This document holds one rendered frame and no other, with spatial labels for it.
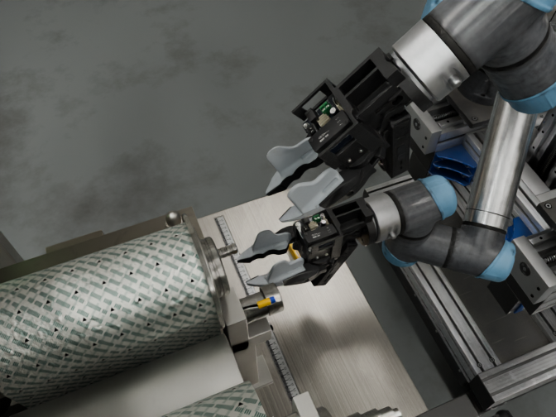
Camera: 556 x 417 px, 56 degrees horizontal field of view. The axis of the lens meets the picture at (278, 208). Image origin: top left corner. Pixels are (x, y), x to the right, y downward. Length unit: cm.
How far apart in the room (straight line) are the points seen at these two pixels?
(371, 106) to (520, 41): 15
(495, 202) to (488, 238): 6
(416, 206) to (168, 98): 201
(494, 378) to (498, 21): 137
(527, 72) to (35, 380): 60
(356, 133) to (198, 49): 249
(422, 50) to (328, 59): 237
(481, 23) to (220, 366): 44
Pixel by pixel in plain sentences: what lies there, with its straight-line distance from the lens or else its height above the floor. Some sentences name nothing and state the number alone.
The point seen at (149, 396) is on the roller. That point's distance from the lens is 62.
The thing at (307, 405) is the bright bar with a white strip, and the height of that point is 146.
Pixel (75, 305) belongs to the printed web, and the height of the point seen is 131.
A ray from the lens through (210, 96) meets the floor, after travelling 269.
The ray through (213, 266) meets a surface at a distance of 62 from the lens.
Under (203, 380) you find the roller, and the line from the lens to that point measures 61.
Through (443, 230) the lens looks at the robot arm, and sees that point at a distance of 96.
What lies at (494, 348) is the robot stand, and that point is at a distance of 184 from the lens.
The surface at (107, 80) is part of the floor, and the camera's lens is 289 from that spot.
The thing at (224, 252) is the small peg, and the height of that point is 125.
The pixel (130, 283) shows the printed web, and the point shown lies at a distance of 59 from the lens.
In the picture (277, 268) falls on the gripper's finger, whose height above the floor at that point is 113.
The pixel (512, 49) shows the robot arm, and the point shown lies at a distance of 57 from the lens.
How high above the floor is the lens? 182
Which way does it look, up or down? 55 degrees down
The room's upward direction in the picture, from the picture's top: straight up
